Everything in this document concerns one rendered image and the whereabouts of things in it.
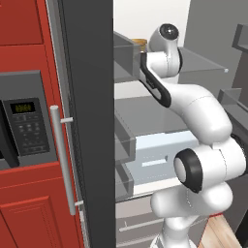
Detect grey freezer drawer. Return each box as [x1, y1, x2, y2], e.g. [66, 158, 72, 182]
[114, 193, 208, 248]

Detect red cabinet door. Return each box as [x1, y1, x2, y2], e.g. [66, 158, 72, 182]
[0, 186, 83, 248]
[0, 0, 45, 47]

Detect grey fridge door bin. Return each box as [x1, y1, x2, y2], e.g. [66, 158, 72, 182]
[112, 30, 143, 84]
[114, 110, 138, 163]
[114, 161, 136, 201]

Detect grey fridge door handle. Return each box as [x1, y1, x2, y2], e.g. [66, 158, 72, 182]
[48, 105, 84, 217]

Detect glass fridge shelf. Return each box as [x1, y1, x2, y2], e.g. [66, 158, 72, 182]
[141, 46, 230, 82]

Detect pale blue crisper drawer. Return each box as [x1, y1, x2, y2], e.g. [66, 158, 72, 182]
[125, 130, 202, 189]

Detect grey microwave oven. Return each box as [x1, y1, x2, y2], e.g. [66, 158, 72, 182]
[0, 70, 60, 171]

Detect dark grey fridge door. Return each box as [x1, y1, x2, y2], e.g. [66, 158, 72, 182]
[46, 0, 117, 248]

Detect grey freezer drawer handle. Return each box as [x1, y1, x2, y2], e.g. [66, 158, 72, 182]
[118, 217, 166, 233]

